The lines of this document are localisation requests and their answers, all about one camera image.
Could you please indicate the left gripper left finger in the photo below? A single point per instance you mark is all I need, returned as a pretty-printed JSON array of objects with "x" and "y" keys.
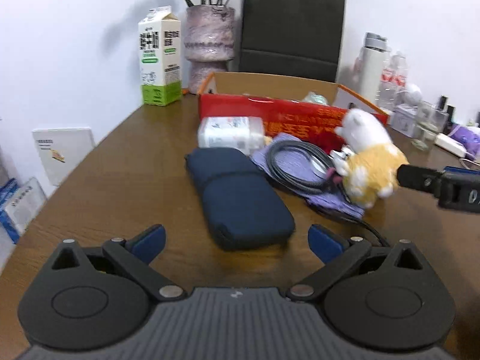
[{"x": 86, "y": 298}]

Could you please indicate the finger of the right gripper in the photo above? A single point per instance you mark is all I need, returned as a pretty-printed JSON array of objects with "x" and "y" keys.
[{"x": 418, "y": 178}]

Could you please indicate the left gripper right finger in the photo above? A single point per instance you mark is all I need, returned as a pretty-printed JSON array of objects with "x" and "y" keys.
[{"x": 384, "y": 298}]

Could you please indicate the white and orange plush dog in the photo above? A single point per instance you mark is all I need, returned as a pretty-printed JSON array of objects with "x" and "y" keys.
[{"x": 368, "y": 161}]

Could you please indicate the purple knitted cloth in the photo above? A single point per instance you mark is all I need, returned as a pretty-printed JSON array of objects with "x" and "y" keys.
[{"x": 307, "y": 171}]

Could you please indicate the navy blue fabric pouch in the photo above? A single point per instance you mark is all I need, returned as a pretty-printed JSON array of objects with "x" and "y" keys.
[{"x": 241, "y": 208}]

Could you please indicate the white wet wipes pack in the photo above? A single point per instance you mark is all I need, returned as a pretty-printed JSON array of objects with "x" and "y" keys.
[{"x": 244, "y": 133}]

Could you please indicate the white power strip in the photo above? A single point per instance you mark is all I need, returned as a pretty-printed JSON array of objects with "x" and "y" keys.
[{"x": 450, "y": 145}]

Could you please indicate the clear drinking glass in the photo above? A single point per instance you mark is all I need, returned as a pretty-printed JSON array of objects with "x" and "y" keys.
[{"x": 430, "y": 122}]

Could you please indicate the purple tissue pack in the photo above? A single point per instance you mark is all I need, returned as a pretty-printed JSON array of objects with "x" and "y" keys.
[{"x": 468, "y": 138}]

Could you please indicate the white tin box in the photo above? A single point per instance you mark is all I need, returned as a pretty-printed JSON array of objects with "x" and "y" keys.
[{"x": 403, "y": 119}]

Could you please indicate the dark small bottles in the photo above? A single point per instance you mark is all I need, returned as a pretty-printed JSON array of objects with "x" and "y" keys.
[{"x": 445, "y": 108}]

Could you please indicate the white round lamp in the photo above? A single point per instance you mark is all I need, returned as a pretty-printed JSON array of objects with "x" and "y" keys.
[{"x": 411, "y": 95}]

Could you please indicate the clear plastic water bottle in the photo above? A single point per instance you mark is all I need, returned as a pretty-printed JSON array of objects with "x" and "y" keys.
[{"x": 393, "y": 79}]

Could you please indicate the blue white package stack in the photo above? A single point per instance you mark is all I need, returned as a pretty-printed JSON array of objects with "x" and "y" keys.
[{"x": 20, "y": 204}]

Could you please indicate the red cardboard box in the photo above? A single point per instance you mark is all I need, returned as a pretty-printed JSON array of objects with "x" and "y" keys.
[{"x": 277, "y": 100}]

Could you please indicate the white thermos bottle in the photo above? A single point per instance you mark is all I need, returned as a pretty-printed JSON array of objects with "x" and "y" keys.
[{"x": 372, "y": 59}]

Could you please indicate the iridescent plastic bag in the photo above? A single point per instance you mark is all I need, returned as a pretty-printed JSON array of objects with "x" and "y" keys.
[{"x": 315, "y": 98}]

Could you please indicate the black paper bag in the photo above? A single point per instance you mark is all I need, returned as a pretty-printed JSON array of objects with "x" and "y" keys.
[{"x": 295, "y": 38}]

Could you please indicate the pink marbled vase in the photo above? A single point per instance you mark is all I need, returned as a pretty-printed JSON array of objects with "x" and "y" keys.
[{"x": 209, "y": 41}]

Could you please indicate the white green milk carton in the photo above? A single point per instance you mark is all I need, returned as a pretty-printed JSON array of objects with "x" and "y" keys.
[{"x": 159, "y": 52}]

